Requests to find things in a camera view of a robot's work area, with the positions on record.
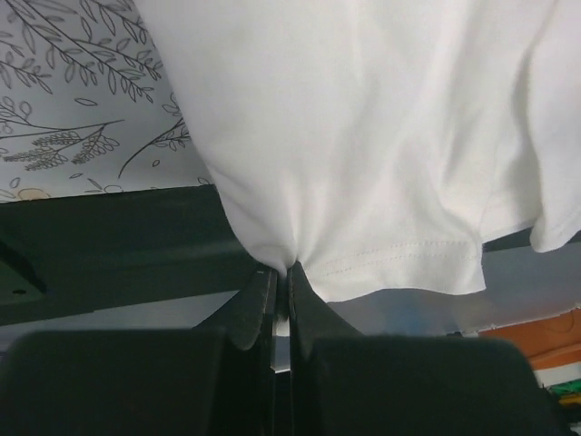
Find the white t shirt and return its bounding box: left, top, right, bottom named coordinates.
left=137, top=1, right=580, bottom=302

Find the orange object beyond table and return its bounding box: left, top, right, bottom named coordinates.
left=478, top=309, right=580, bottom=370

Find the floral table cloth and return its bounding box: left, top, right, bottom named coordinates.
left=1, top=0, right=211, bottom=203

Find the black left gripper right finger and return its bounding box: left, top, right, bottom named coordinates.
left=288, top=263, right=571, bottom=435

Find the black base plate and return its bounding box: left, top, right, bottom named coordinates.
left=0, top=183, right=537, bottom=326

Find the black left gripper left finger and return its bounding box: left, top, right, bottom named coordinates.
left=1, top=267, right=278, bottom=435

